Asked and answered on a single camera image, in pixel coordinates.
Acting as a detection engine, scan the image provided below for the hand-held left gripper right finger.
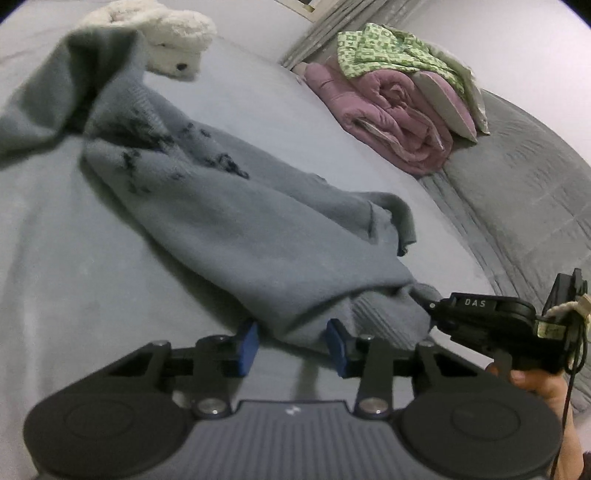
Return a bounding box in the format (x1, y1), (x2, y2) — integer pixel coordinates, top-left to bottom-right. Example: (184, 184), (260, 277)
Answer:
(325, 318), (483, 418)

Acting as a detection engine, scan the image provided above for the window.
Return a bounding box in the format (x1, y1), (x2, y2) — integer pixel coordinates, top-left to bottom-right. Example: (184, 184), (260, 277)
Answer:
(277, 0), (326, 21)

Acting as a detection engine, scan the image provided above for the pink folded quilt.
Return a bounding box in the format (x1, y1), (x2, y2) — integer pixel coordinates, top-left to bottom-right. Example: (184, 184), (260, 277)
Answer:
(302, 58), (455, 177)

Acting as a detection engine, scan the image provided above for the black cable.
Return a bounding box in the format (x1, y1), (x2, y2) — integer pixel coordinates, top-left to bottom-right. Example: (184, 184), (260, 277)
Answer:
(549, 314), (589, 480)

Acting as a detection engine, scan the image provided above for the person's right forearm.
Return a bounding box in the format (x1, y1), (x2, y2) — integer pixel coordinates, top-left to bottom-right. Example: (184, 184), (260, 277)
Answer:
(549, 401), (586, 480)

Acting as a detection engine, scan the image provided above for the grey quilted bedspread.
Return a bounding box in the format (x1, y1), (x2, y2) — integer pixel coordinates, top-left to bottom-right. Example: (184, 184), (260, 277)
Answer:
(418, 88), (591, 333)

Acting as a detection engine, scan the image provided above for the cream pillow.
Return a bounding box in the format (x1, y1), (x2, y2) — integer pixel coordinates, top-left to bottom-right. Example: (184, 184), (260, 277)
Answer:
(425, 41), (491, 136)

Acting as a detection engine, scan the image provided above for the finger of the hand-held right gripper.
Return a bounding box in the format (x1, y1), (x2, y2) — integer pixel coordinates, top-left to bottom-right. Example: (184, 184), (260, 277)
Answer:
(418, 294), (458, 332)

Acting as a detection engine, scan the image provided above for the grey knitted sweater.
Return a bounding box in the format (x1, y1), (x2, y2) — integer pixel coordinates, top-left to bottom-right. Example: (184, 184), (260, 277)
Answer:
(0, 28), (444, 356)

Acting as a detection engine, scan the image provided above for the green patterned blanket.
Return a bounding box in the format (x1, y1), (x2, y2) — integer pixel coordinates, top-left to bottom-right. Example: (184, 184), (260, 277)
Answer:
(336, 22), (467, 93)

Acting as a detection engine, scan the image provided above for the person's right hand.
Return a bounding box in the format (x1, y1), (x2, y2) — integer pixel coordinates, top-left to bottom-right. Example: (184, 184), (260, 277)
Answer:
(487, 362), (573, 414)

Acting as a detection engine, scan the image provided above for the white plush dog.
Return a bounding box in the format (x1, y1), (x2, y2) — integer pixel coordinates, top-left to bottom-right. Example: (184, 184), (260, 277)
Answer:
(76, 0), (218, 83)

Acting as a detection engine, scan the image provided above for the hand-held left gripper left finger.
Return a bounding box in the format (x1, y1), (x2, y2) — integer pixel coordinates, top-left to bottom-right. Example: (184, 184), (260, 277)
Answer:
(108, 320), (259, 418)

